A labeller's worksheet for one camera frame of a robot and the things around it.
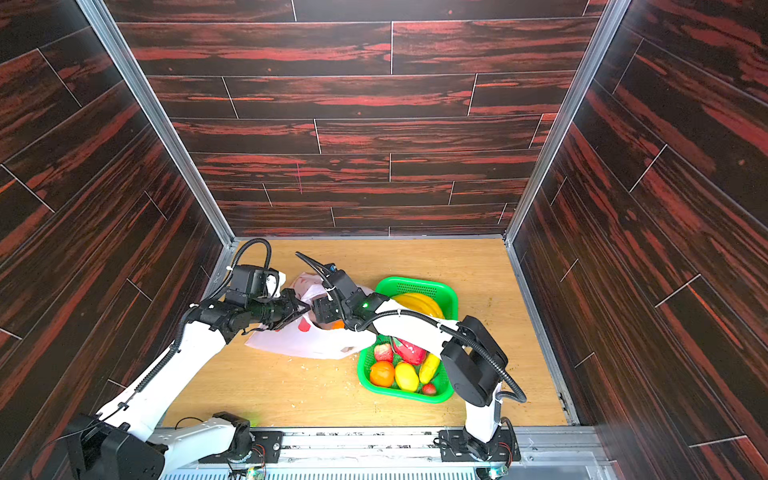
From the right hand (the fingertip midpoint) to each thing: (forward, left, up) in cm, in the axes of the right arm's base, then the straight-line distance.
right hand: (328, 299), depth 85 cm
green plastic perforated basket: (+8, -36, -6) cm, 37 cm away
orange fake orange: (-17, -16, -9) cm, 26 cm away
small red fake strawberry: (-20, -29, -12) cm, 38 cm away
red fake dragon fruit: (-12, -22, -8) cm, 26 cm away
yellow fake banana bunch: (+3, -28, -6) cm, 28 cm away
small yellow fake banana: (-15, -29, -11) cm, 35 cm away
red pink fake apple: (-11, -16, -10) cm, 22 cm away
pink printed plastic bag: (-13, +4, +2) cm, 13 cm away
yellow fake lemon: (-18, -23, -10) cm, 31 cm away
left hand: (-6, +2, +6) cm, 8 cm away
